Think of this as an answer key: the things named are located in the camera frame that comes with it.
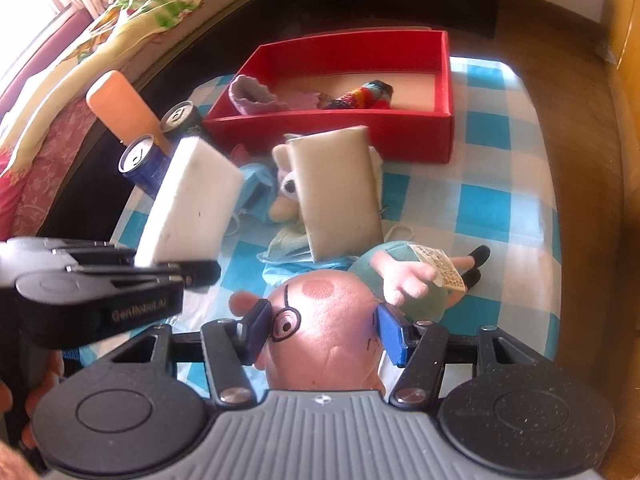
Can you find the pink patterned bed sheet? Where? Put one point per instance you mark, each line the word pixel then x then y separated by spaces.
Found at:
pixel 45 170

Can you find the red box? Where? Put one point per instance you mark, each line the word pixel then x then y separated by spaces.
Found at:
pixel 325 135

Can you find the orange ribbed block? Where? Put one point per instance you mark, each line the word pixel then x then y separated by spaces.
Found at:
pixel 120 105

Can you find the wooden furniture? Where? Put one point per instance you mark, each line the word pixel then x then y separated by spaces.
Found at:
pixel 622 20

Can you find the dark bed frame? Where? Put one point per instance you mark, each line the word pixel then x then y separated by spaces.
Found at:
pixel 100 200

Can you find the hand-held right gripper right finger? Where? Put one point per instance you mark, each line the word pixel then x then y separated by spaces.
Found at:
pixel 390 335

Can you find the white sponge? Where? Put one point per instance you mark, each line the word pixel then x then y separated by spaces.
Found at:
pixel 190 200

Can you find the floral bedsheet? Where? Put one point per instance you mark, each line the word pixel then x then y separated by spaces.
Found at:
pixel 100 35

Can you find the cream sponge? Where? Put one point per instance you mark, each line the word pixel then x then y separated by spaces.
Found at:
pixel 335 190

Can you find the blue drink can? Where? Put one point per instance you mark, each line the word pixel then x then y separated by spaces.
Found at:
pixel 145 167

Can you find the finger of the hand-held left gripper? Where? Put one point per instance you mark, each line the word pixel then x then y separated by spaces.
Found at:
pixel 110 252
pixel 200 272

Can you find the pale fluffy towel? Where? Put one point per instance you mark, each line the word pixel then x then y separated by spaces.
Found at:
pixel 287 242

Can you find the person's left hand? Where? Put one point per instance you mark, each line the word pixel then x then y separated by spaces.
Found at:
pixel 50 370

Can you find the pink pig plush toy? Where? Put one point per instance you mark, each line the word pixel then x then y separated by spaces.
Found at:
pixel 320 320

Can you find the dark green drink can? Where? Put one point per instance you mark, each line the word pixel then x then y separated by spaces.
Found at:
pixel 180 117

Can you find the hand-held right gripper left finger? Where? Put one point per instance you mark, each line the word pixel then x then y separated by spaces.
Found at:
pixel 257 330

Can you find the small white plush toy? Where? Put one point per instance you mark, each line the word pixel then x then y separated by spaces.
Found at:
pixel 285 185

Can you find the blue checkered cloth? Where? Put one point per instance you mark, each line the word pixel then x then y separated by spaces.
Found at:
pixel 500 200

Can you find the dark cabinet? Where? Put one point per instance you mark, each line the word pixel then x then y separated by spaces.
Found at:
pixel 450 0

